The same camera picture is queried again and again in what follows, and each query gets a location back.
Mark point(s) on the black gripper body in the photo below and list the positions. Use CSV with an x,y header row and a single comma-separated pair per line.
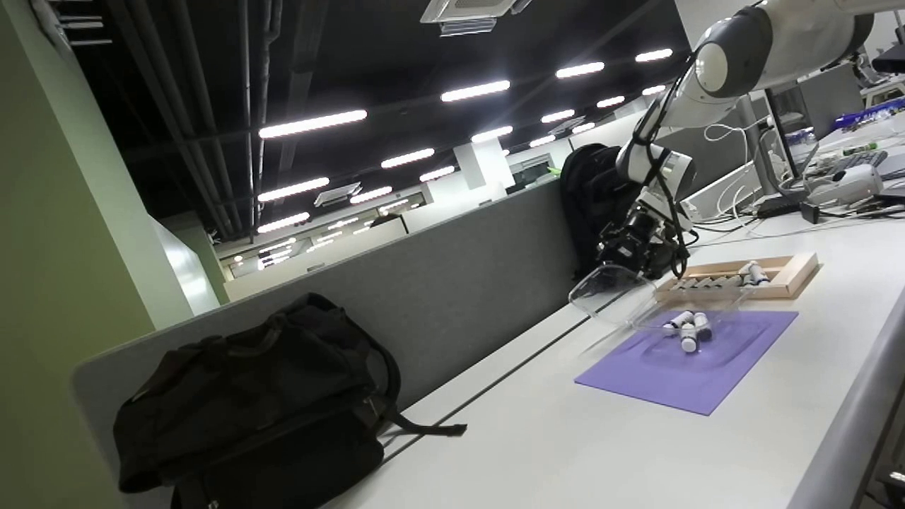
x,y
647,230

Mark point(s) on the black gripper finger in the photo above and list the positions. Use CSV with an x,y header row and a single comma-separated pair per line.
x,y
672,261
623,261

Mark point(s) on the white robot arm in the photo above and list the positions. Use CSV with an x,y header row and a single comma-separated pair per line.
x,y
802,32

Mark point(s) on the white paint tube blue cap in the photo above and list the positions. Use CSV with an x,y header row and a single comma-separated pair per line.
x,y
753,272

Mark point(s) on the purple mat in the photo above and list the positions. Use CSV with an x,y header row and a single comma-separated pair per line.
x,y
659,384

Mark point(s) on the wooden paint tube box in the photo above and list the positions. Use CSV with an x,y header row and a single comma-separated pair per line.
x,y
795,272

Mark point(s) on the black desk box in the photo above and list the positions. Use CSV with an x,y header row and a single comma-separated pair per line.
x,y
787,207

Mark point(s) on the gray desk partition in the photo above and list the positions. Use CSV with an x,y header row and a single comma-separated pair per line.
x,y
453,284

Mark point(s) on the ceiling tube light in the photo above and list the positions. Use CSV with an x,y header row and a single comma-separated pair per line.
x,y
476,93
580,70
409,156
654,56
292,190
313,124

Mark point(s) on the computer monitor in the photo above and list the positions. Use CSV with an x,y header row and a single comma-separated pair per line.
x,y
794,124

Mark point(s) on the white desk device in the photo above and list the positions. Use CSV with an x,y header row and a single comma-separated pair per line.
x,y
850,185

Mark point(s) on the ceiling air vent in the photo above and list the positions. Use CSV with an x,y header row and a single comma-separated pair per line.
x,y
471,15

